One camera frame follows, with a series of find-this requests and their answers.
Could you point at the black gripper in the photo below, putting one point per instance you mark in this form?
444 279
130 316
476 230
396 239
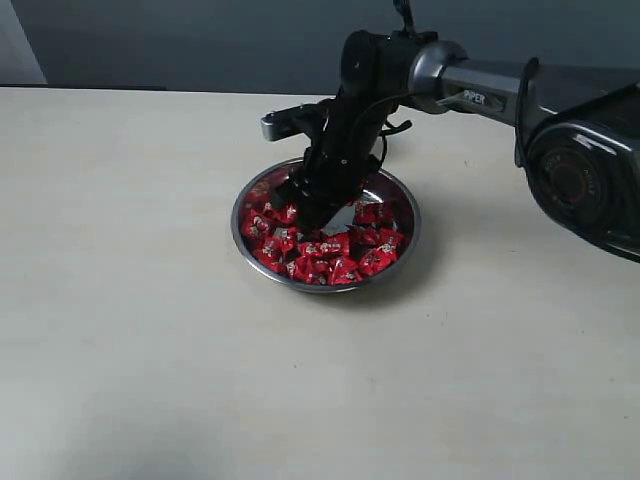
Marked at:
337 160

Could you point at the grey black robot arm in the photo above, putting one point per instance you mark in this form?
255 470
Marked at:
576 130

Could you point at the round stainless steel plate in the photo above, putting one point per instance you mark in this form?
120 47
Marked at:
311 275

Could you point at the red wrapped candy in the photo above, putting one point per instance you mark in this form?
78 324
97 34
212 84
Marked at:
375 261
390 242
328 247
344 270
274 249
372 213
255 225

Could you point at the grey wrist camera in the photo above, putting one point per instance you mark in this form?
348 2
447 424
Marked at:
307 119

